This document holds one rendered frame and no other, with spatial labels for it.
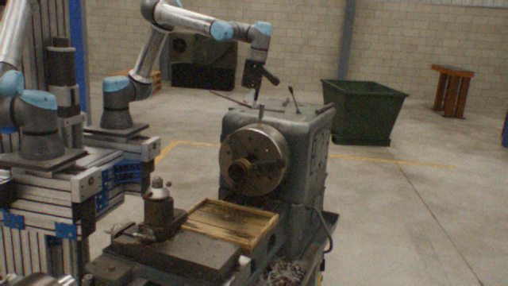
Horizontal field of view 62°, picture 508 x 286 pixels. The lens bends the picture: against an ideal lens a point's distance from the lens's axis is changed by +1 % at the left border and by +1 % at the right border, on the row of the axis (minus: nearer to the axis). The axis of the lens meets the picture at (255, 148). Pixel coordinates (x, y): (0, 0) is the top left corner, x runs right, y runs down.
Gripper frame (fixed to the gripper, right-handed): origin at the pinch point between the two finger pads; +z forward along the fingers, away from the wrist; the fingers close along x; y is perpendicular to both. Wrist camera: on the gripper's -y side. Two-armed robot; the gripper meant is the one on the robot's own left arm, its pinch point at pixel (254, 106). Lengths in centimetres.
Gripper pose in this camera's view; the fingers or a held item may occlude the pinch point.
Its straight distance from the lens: 184.6
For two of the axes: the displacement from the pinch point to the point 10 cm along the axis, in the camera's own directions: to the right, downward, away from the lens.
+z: -1.7, 9.3, 3.2
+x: 0.4, 3.3, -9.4
